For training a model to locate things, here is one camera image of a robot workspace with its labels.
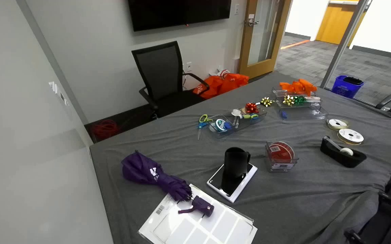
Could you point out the yellow gold gift bow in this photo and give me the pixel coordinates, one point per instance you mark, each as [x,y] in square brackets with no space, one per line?
[289,100]

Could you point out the gold bow beside left tray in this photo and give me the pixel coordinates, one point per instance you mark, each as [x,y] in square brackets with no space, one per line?
[267,102]

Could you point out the clear right plastic tray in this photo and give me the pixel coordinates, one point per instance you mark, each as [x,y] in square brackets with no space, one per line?
[312,110]

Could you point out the blue tape roll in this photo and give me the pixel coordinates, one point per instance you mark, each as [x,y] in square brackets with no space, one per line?
[222,125]

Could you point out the white silver bow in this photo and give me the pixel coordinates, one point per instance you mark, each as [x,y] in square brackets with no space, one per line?
[237,115]

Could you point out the orange bag on floor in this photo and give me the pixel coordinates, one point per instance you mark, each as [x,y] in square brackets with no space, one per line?
[221,84]

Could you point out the black mesh office chair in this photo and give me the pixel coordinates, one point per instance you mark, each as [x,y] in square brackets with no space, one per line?
[162,72]

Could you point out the black mug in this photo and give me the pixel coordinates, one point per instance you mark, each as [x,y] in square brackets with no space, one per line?
[236,161]

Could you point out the red gift bow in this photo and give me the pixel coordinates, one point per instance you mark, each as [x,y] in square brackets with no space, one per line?
[252,109]

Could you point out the white box with black tablet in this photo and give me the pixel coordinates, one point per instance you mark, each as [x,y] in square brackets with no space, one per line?
[229,186]

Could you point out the purple folded umbrella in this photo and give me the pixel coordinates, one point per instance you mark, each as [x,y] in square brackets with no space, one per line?
[143,170]

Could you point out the red ribbon spool in case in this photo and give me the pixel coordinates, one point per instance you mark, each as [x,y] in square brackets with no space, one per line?
[282,156]

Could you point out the white label sheet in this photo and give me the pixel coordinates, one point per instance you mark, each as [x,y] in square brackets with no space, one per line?
[203,220]

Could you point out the grey table cloth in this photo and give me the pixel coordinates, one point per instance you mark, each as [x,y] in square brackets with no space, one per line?
[313,203]

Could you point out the wooden glass door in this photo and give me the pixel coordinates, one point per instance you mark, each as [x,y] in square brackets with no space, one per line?
[263,34]

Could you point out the white ribbon spool far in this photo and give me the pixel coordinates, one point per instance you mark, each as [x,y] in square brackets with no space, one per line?
[336,123]

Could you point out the white ribbon spool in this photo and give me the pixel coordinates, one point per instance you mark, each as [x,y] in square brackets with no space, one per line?
[351,136]
[336,123]

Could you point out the black tape dispenser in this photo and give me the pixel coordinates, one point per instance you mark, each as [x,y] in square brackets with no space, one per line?
[348,159]

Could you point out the blue recycling bin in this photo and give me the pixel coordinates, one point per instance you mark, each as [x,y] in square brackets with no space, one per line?
[347,86]

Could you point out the white ribbon spool near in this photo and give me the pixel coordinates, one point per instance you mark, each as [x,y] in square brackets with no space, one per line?
[351,136]

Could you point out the green handled scissors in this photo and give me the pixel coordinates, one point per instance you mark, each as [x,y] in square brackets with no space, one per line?
[204,121]

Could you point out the wall mounted black television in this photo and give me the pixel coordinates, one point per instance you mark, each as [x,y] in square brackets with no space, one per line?
[157,14]

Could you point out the white wall outlet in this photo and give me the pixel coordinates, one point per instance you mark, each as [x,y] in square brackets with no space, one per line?
[55,87]

